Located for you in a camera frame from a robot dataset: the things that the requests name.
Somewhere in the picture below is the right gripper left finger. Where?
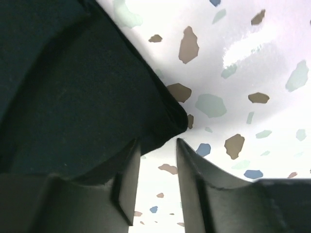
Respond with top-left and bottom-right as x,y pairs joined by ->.
0,140 -> 141,233

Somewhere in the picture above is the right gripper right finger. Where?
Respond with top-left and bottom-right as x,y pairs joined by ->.
176,138 -> 311,233

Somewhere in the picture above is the black t shirt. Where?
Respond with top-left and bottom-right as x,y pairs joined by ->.
0,0 -> 188,185

